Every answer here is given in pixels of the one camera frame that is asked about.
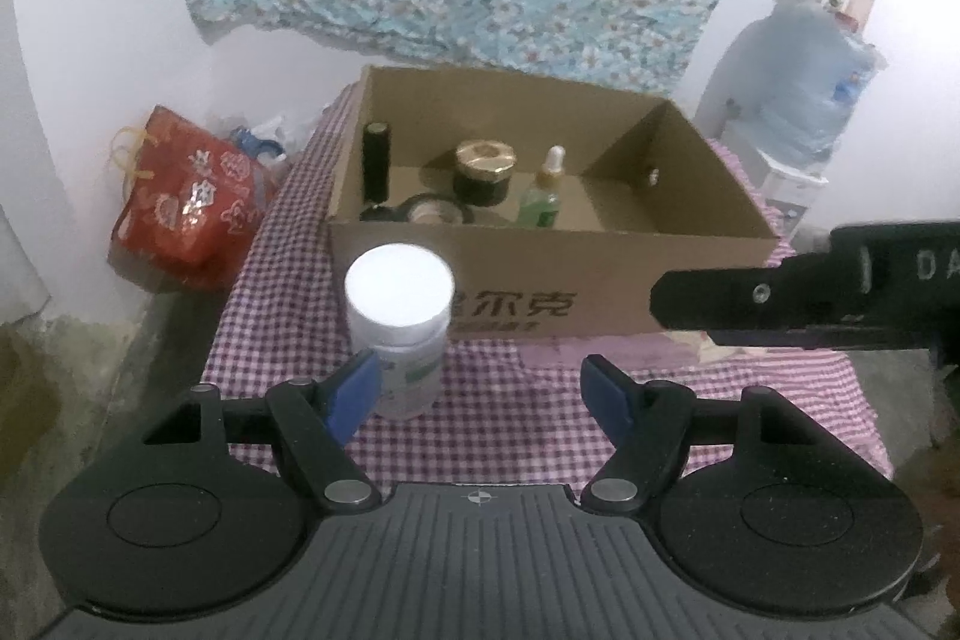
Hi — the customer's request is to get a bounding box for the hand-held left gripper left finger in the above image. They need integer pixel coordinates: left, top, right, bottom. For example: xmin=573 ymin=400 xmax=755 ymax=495
xmin=97 ymin=347 xmax=383 ymax=512

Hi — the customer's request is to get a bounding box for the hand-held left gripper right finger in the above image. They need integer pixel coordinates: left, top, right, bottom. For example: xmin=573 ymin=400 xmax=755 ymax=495
xmin=580 ymin=353 xmax=863 ymax=513

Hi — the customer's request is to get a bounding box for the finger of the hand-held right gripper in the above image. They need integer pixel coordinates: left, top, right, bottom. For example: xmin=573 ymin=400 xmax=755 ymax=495
xmin=649 ymin=254 xmax=863 ymax=335
xmin=706 ymin=325 xmax=938 ymax=352

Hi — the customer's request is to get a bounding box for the brown cardboard box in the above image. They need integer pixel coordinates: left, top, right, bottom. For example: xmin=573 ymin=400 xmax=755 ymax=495
xmin=328 ymin=64 xmax=781 ymax=341

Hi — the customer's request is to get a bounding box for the white pill bottle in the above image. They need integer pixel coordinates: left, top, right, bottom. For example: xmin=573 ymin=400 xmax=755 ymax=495
xmin=345 ymin=244 xmax=455 ymax=420

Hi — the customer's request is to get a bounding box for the black tape roll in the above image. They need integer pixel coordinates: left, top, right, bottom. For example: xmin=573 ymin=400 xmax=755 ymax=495
xmin=396 ymin=194 xmax=473 ymax=226

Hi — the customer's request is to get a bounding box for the green dropper bottle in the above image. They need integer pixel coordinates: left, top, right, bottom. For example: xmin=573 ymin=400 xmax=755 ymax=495
xmin=516 ymin=145 xmax=567 ymax=229

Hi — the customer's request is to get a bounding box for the black lipstick tube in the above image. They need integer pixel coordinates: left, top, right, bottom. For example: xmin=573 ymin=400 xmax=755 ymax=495
xmin=362 ymin=122 xmax=394 ymax=202

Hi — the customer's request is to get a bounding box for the black jar with gold lid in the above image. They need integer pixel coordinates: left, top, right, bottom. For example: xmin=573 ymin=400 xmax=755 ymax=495
xmin=452 ymin=139 xmax=518 ymax=208

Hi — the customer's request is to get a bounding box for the person's right forearm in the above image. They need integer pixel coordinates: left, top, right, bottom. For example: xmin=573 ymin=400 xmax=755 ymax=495
xmin=930 ymin=430 xmax=960 ymax=536

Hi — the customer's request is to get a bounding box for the purple checked tablecloth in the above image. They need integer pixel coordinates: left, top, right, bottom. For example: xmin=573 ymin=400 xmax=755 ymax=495
xmin=202 ymin=81 xmax=893 ymax=483

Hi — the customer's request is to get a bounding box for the white water dispenser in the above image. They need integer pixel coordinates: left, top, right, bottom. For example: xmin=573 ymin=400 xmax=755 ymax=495
xmin=694 ymin=55 xmax=833 ymax=244

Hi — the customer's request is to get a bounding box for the large blue water jug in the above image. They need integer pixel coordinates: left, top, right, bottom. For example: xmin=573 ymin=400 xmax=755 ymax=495
xmin=697 ymin=2 xmax=882 ymax=169

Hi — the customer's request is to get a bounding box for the red patterned gift bag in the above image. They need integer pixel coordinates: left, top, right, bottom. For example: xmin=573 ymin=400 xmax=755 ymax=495
xmin=109 ymin=104 xmax=278 ymax=292

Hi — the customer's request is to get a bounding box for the blue and white plastic bag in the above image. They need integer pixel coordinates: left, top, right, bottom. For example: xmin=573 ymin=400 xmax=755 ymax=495
xmin=221 ymin=111 xmax=316 ymax=165

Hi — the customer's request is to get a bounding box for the brown cardboard piece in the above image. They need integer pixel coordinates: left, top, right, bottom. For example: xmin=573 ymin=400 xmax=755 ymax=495
xmin=0 ymin=329 xmax=65 ymax=453

